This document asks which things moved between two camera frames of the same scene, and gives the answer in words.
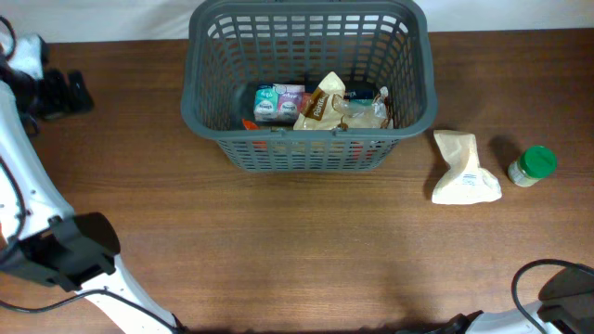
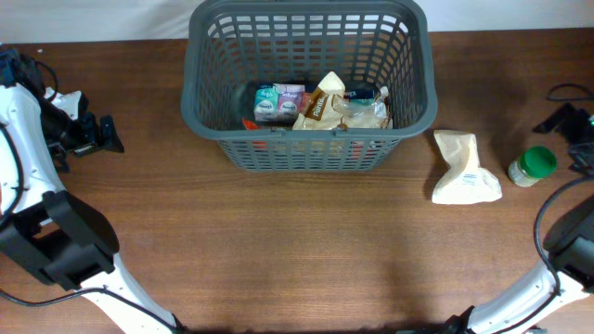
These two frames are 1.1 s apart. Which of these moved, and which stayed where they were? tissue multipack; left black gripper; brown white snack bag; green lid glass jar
Moved: left black gripper
Stayed: brown white snack bag; green lid glass jar; tissue multipack
